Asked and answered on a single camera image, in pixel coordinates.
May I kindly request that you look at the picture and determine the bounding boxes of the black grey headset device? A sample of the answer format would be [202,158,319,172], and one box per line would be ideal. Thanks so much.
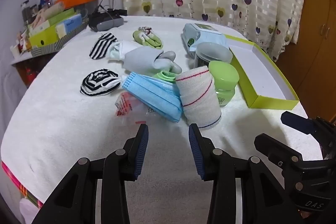
[88,9,128,31]

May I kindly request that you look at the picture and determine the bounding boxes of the blue face masks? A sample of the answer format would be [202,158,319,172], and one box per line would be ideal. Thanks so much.
[121,72,183,123]

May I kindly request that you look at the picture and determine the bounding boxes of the striped storage tray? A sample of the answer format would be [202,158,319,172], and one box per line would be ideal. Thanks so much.
[30,18,90,58]

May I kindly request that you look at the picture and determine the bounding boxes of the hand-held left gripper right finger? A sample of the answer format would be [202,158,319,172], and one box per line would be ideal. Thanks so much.
[188,123,305,224]

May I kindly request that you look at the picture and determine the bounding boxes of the light blue wet wipes pack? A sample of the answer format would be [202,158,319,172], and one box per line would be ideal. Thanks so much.
[182,23,230,52]

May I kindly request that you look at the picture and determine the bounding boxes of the blue box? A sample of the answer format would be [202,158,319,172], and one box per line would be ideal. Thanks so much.
[56,14,83,39]

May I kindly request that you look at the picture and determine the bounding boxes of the pink striped cloth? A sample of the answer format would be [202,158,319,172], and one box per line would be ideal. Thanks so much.
[1,161,44,210]

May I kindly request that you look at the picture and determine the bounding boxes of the green cloth with braided trim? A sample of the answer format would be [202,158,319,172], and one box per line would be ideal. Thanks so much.
[133,27,164,50]

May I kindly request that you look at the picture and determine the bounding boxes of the clear round plastic container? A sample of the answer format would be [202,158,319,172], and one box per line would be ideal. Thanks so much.
[194,42,234,69]

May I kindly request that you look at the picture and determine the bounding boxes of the white small towel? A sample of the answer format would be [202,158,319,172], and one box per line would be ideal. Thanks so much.
[108,40,137,62]

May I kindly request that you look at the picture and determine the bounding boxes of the light green sock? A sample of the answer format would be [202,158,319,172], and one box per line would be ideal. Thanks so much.
[155,70,177,84]

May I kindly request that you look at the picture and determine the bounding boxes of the white elastic bandage roll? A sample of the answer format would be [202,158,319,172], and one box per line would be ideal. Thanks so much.
[175,68,222,130]

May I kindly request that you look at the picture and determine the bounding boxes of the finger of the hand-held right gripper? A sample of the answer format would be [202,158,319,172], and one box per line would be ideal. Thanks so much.
[280,112,322,135]
[254,133,303,169]

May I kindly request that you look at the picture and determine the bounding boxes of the green cardboard box white inside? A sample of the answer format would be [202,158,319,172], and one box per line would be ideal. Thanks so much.
[223,34,300,110]

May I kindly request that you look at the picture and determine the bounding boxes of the clear plastic bag red print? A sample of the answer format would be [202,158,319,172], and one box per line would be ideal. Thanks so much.
[114,91,158,125]

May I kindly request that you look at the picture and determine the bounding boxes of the grey sock pair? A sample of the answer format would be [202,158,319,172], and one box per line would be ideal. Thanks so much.
[124,46,182,76]

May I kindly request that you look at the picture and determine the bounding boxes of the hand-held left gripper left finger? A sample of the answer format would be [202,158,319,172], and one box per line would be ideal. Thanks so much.
[31,123,149,224]

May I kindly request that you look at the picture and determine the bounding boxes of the black white striped sock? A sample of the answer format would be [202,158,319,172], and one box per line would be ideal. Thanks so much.
[80,69,122,96]
[90,32,119,60]

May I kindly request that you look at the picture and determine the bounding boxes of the wooden wardrobe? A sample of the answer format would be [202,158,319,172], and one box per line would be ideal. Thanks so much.
[276,0,336,119]

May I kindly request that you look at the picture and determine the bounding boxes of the green carton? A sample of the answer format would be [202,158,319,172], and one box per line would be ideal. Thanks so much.
[28,8,76,48]

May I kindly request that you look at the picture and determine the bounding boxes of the green lidded jar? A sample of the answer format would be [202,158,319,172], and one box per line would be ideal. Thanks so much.
[208,61,240,108]

